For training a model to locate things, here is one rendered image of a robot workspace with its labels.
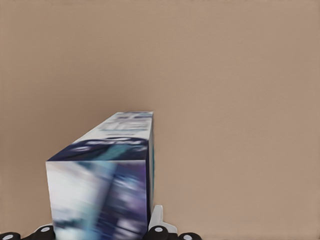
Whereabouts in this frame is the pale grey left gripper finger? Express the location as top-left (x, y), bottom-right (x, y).
top-left (147, 204), bottom-right (177, 234)

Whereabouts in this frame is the blue and white printed box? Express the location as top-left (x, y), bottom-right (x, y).
top-left (45, 110), bottom-right (155, 240)

